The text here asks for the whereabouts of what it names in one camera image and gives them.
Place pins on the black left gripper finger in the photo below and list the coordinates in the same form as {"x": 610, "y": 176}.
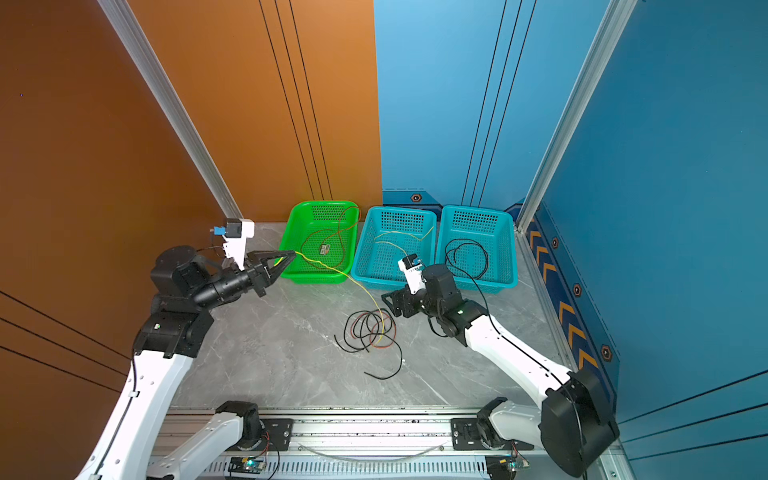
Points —
{"x": 277, "y": 256}
{"x": 274, "y": 271}

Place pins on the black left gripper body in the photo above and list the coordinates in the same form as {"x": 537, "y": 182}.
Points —
{"x": 256, "y": 278}

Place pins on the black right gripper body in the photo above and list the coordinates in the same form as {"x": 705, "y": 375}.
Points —
{"x": 412, "y": 304}

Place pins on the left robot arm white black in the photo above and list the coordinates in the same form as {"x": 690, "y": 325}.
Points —
{"x": 164, "y": 350}

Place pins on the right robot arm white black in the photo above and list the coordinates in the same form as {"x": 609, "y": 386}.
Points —
{"x": 571, "y": 418}

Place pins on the green plastic basket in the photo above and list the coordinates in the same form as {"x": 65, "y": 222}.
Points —
{"x": 312, "y": 223}

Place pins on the middle teal plastic basket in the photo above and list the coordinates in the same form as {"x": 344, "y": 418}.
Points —
{"x": 388, "y": 235}

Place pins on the teal plastic basket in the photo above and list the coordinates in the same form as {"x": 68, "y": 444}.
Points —
{"x": 388, "y": 235}
{"x": 478, "y": 246}

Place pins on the right teal plastic basket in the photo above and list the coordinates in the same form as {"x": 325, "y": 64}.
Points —
{"x": 478, "y": 246}

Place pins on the left green circuit board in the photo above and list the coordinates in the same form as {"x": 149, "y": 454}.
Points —
{"x": 247, "y": 465}

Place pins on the green circuit board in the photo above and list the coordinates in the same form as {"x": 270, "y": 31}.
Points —
{"x": 247, "y": 465}
{"x": 505, "y": 467}

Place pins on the right green circuit board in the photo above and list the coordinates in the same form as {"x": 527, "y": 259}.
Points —
{"x": 505, "y": 467}

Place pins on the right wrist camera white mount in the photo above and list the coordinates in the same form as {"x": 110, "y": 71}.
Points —
{"x": 412, "y": 267}

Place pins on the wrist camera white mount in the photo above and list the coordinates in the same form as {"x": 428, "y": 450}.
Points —
{"x": 412, "y": 267}
{"x": 235, "y": 233}

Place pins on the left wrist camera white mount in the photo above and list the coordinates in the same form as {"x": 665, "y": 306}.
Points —
{"x": 235, "y": 233}

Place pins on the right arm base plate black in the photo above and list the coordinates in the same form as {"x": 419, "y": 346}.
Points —
{"x": 468, "y": 435}

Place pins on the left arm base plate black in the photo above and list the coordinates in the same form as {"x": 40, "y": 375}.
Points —
{"x": 276, "y": 434}

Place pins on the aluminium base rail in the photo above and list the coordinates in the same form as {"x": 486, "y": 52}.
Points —
{"x": 356, "y": 443}

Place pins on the aluminium corner frame post left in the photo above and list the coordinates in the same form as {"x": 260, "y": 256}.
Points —
{"x": 133, "y": 38}

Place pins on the aluminium corner frame post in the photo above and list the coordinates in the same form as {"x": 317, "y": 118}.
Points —
{"x": 133, "y": 38}
{"x": 611, "y": 28}

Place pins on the aluminium corner frame post right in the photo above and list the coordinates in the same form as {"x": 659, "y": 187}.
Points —
{"x": 611, "y": 28}

